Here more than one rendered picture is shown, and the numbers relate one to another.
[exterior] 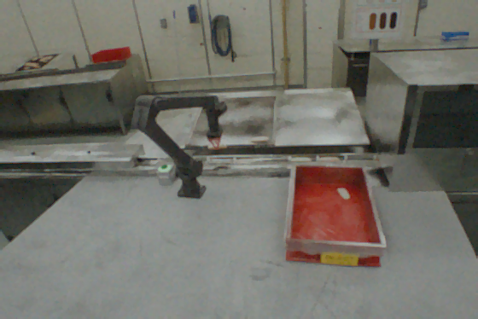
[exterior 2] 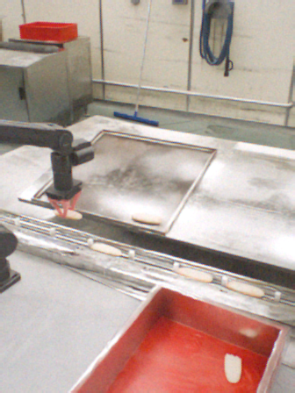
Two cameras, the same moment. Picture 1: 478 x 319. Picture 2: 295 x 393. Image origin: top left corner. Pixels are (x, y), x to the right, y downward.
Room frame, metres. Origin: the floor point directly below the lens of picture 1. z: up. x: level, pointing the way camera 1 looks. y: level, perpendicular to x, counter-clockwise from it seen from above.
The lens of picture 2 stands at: (0.30, -0.41, 1.62)
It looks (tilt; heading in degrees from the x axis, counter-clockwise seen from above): 29 degrees down; 14
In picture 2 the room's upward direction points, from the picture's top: straight up
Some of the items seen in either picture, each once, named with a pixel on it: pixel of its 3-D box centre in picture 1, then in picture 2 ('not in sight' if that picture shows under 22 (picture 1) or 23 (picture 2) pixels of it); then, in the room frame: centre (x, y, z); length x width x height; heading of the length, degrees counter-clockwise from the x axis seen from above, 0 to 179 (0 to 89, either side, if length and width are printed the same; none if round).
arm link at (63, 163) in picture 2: (212, 114); (62, 160); (1.36, 0.10, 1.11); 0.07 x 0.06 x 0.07; 147
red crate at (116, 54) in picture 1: (111, 55); (48, 31); (4.79, 1.77, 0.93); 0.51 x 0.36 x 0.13; 83
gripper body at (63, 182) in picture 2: (213, 126); (63, 180); (1.35, 0.10, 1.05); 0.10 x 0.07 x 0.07; 169
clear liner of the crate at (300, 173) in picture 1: (330, 207); (176, 392); (0.87, -0.33, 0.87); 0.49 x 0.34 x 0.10; 165
